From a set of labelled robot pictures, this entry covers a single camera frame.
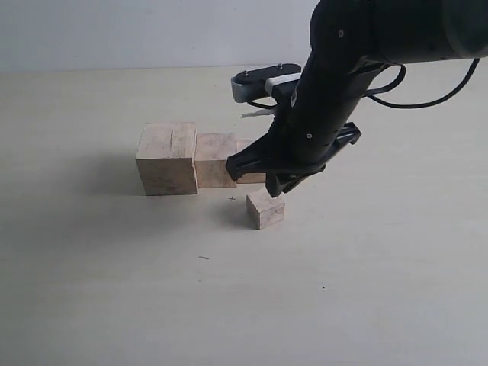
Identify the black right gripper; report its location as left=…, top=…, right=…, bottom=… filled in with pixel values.
left=226, top=110, right=361, bottom=197

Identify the smallest wooden cube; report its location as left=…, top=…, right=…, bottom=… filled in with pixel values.
left=246, top=188, right=285, bottom=230

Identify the third largest wooden cube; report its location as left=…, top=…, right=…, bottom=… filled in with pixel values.
left=236, top=139, right=266, bottom=184

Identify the second largest wooden cube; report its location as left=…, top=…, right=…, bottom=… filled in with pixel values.
left=194, top=133, right=236, bottom=188

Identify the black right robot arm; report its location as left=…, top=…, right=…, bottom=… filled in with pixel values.
left=226, top=1, right=487, bottom=197

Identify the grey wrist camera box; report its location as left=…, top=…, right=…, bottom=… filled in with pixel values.
left=230, top=63, right=302, bottom=103

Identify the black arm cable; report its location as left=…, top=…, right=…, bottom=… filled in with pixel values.
left=365, top=56, right=482, bottom=109

